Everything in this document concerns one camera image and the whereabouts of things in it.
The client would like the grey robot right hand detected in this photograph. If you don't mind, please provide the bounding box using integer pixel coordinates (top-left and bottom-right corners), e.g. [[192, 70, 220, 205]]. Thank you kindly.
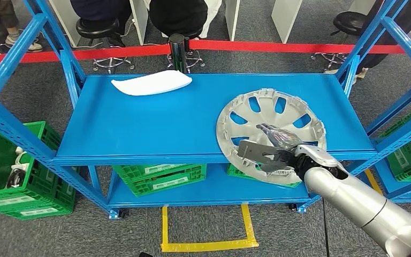
[[237, 123, 303, 175]]

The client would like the silver wheel cover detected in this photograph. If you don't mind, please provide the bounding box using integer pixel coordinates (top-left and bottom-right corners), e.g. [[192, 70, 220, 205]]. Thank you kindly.
[[216, 88, 328, 186]]

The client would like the blue metal shelf rack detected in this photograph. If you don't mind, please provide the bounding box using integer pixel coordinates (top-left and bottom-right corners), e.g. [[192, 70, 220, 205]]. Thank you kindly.
[[0, 0, 411, 220], [379, 156, 411, 204]]

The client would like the white curved plastic part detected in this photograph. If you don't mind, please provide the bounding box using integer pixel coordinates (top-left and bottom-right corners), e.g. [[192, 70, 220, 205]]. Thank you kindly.
[[110, 69, 193, 97]]

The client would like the red barrier tape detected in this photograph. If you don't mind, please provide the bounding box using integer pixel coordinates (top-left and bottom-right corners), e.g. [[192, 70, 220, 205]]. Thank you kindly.
[[0, 39, 411, 67]]

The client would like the yellow floor tape square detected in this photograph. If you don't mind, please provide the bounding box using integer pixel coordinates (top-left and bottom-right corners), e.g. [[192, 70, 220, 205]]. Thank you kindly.
[[160, 203, 260, 254], [364, 168, 384, 196]]

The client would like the open green plastic crate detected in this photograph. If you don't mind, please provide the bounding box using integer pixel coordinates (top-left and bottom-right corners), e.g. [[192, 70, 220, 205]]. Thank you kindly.
[[0, 120, 80, 210]]

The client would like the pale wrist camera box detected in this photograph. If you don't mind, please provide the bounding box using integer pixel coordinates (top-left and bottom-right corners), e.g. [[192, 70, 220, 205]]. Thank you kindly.
[[294, 143, 349, 178]]

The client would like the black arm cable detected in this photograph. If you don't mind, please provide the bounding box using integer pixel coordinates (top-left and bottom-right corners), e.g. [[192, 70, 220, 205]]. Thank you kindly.
[[321, 198, 331, 257]]

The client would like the black barrier post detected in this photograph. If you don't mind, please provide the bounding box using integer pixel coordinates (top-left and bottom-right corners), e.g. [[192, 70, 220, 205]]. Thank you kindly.
[[168, 33, 191, 75]]

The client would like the white cable bundle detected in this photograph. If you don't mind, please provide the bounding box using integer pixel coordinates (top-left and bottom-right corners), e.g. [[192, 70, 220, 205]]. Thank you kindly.
[[6, 146, 31, 188]]

